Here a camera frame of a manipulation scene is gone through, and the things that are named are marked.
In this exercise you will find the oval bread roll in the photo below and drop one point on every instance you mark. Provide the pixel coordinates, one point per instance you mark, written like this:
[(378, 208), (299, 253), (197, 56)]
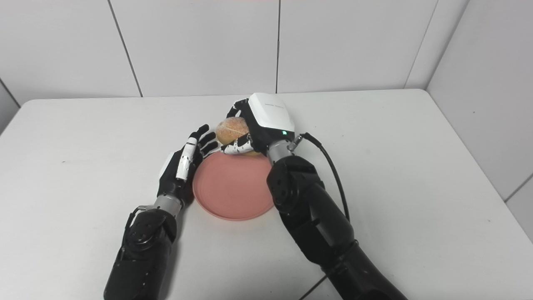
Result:
[(231, 129)]

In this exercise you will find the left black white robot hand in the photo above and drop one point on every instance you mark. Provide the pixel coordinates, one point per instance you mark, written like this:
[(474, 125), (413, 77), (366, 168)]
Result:
[(173, 183)]

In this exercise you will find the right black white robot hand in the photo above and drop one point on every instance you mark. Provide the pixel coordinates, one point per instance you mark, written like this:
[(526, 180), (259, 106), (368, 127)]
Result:
[(270, 114)]

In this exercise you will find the pink round plate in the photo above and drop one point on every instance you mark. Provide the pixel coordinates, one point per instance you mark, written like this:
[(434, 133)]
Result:
[(233, 187)]

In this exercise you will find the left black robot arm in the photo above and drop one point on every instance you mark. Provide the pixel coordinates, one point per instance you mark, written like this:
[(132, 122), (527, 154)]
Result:
[(141, 254)]

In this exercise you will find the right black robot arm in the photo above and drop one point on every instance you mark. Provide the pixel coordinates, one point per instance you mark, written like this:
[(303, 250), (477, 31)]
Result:
[(316, 212)]

